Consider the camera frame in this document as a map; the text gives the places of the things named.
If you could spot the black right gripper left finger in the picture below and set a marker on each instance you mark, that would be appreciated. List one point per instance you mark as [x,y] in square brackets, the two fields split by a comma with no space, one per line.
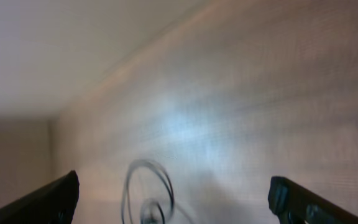
[53,203]

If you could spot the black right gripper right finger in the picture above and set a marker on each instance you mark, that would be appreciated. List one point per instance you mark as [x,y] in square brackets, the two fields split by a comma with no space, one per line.
[292,204]

